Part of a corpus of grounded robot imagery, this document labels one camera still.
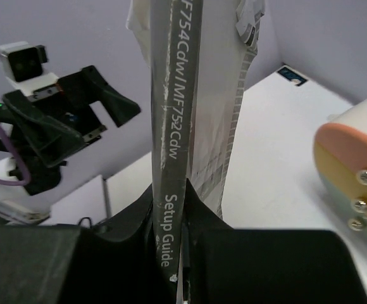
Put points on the round drawer storage box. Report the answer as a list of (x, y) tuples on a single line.
[(340, 155)]

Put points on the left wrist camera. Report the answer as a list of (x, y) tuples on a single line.
[(23, 65)]

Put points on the white paper booklet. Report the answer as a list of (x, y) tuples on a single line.
[(199, 53)]

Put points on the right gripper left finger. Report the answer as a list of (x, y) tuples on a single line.
[(113, 262)]

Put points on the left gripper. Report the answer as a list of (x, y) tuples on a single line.
[(58, 122)]

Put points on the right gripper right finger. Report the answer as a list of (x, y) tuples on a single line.
[(228, 265)]

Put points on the black label sticker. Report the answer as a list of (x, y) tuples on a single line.
[(292, 76)]

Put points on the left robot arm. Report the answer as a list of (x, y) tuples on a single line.
[(13, 207)]

